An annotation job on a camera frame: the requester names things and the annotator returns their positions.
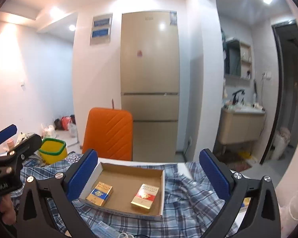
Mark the bathroom wall socket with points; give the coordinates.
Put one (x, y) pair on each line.
(267, 75)

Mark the yellow bin green rim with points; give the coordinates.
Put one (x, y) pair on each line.
(52, 151)

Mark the light blue plastic packet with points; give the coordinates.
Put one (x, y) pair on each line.
(106, 229)

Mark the brown wooden stick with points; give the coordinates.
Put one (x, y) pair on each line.
(112, 104)

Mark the white hair dryer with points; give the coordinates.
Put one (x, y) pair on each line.
(258, 106)

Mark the beige refrigerator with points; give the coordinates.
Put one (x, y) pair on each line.
(149, 79)

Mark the patterned bath mat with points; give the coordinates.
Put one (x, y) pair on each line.
(236, 162)

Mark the red cigarette pack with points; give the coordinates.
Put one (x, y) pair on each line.
(145, 198)

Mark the white plastic bag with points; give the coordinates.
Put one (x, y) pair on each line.
(72, 131)

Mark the blue sparkly patterned cloth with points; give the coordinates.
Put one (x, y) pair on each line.
(74, 158)

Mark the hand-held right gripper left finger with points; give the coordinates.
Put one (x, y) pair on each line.
(83, 176)

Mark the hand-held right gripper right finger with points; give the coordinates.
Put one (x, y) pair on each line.
(214, 176)

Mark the blue plaid shirt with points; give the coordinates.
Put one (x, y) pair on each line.
(183, 203)

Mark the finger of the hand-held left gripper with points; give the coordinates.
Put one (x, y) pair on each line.
(29, 143)
(6, 133)

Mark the black faucet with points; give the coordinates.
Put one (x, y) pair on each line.
(237, 96)

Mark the beige bathroom vanity cabinet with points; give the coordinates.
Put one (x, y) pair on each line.
(241, 127)

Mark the grey wall electrical panel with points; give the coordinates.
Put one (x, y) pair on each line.
(101, 29)

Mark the person's left hand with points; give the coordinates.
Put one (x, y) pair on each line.
(7, 209)

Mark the pink fridge sticker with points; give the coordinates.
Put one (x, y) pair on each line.
(139, 54)

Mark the orange chair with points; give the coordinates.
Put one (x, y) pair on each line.
(106, 131)

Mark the bathroom mirror cabinet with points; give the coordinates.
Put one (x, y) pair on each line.
(234, 59)

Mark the blue cigarette pack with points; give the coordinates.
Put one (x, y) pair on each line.
(99, 194)

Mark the white trash can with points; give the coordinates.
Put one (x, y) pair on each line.
(280, 146)

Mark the red plastic bag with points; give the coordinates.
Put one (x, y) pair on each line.
(65, 123)

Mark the cardboard box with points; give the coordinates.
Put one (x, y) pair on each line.
(125, 178)

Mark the black bag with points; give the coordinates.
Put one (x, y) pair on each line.
(57, 124)

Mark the dark door frame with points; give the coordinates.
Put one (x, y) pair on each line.
(279, 79)

